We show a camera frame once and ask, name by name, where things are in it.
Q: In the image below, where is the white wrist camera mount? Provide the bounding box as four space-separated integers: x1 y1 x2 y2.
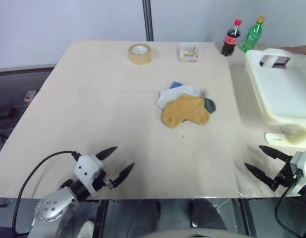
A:
290 151 306 195
74 155 105 199

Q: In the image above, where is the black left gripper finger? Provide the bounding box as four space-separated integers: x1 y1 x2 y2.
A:
95 146 118 161
108 163 135 188

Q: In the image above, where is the green bottle yellow cap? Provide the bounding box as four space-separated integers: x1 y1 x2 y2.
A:
239 16 265 53

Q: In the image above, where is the white flat plastic plate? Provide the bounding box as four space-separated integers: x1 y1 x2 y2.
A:
264 132 306 149

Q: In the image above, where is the light grey sock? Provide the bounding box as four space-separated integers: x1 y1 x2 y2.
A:
156 84 205 109

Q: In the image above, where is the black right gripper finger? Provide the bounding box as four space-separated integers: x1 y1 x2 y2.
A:
244 163 276 186
258 145 292 162

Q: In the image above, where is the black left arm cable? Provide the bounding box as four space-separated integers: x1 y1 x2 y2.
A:
11 150 80 235

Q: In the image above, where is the cola bottle red cap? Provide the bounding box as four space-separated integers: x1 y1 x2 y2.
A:
221 19 243 57

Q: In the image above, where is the mustard yellow sock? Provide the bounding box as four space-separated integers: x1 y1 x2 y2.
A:
160 94 210 129

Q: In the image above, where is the small white red device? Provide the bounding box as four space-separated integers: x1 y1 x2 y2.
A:
23 89 37 102

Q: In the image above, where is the white shoe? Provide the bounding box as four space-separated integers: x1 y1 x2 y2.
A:
78 220 95 238

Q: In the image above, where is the olive green sock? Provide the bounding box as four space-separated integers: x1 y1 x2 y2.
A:
203 97 217 115

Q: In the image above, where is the blue jeans leg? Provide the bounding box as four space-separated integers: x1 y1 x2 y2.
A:
0 226 18 238

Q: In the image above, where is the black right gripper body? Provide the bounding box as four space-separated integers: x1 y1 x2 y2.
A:
270 158 302 192

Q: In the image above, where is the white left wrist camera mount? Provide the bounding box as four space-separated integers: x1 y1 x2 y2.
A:
74 155 105 199

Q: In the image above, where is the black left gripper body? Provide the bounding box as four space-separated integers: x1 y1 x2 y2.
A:
92 170 112 192

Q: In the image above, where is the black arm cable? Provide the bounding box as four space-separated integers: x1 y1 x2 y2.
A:
11 150 80 235
274 173 306 234

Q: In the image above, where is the white plastic basket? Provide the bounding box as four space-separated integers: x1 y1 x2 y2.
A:
244 48 306 144

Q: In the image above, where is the grey vertical post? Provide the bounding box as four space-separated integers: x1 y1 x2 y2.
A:
142 0 154 42

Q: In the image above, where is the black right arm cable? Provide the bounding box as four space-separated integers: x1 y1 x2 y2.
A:
274 173 306 234

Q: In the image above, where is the brown packing tape roll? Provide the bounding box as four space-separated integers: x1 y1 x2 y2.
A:
128 44 153 65

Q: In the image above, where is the clear plastic box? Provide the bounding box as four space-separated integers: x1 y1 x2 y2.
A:
177 43 202 62

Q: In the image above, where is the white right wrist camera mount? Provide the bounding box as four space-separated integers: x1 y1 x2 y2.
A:
290 151 306 195

